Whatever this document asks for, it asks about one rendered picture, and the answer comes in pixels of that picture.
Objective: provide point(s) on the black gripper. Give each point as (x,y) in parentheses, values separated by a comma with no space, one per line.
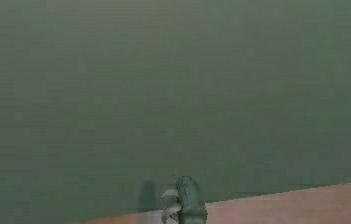
(188,196)

